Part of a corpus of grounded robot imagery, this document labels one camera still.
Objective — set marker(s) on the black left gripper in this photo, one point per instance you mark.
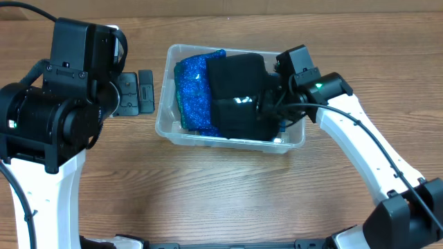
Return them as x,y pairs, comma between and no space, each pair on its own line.
132,105

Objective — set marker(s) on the blue denim jeans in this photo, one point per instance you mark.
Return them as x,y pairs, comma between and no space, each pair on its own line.
283,126

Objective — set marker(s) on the long black garment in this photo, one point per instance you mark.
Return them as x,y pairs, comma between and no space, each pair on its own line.
273,128

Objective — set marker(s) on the blue sequin fabric bundle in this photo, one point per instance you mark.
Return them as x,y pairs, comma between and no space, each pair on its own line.
193,94

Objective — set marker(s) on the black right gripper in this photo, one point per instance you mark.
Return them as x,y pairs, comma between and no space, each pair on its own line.
264,107

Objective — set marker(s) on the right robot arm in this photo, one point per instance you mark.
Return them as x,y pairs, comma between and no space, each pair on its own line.
408,207

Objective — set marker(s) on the large black garment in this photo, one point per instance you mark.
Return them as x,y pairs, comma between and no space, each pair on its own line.
235,83

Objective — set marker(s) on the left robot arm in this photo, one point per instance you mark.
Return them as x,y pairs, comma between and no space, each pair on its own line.
48,122

